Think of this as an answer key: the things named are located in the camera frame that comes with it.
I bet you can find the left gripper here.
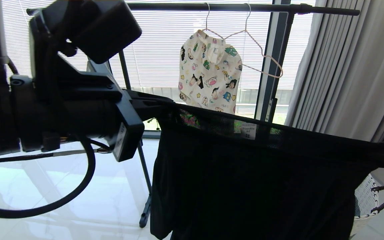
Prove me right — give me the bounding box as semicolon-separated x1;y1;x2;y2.
10;75;145;162

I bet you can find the cream printed garment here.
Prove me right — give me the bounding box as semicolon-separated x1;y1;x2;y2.
178;29;243;115

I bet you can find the pink clothes hanger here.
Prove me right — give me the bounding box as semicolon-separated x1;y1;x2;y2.
197;3;227;44
225;3;283;79

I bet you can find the black garment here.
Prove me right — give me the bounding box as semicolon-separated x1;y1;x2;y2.
150;100;384;240

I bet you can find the black clothes rack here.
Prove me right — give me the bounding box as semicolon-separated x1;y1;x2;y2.
26;2;360;229

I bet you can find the white laundry basket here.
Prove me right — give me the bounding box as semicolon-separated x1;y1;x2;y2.
350;173;384;238

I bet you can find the black cable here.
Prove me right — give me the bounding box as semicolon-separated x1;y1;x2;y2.
0;135;96;219

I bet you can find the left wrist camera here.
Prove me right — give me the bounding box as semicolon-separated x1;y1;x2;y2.
29;0;142;100

